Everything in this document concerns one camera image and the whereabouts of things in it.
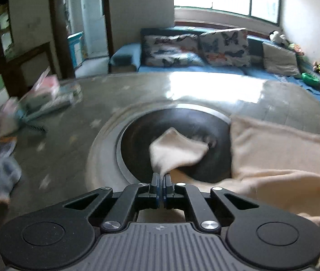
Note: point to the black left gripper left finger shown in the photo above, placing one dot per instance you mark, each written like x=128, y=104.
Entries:
x=113, y=211

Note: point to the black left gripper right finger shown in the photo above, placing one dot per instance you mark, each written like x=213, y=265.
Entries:
x=216, y=211

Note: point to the cream knit garment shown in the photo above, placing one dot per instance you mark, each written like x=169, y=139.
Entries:
x=277, y=165

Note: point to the black round induction cooktop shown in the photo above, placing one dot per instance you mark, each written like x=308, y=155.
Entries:
x=193, y=139

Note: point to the grey flat boxes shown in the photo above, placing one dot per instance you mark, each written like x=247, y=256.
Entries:
x=50, y=102

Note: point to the pink tissue packet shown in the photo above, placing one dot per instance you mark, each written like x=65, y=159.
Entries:
x=46, y=84

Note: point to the blue sofa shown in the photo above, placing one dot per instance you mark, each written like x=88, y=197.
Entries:
x=200, y=50

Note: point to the butterfly pillow lying flat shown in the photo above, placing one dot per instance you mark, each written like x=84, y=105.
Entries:
x=172, y=51

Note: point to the butterfly pillow upright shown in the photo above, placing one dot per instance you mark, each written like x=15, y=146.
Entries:
x=227, y=47

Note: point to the grey plain cushion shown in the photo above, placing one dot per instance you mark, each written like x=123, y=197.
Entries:
x=279, y=60

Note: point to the green plastic bowl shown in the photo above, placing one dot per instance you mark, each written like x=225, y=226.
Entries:
x=310, y=80

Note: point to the light blue cabinet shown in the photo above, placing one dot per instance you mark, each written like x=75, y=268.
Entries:
x=76, y=47

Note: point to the white black plush toy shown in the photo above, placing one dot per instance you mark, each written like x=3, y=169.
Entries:
x=279, y=38

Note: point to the dark wooden door frame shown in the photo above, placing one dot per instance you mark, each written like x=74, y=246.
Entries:
x=59, y=33

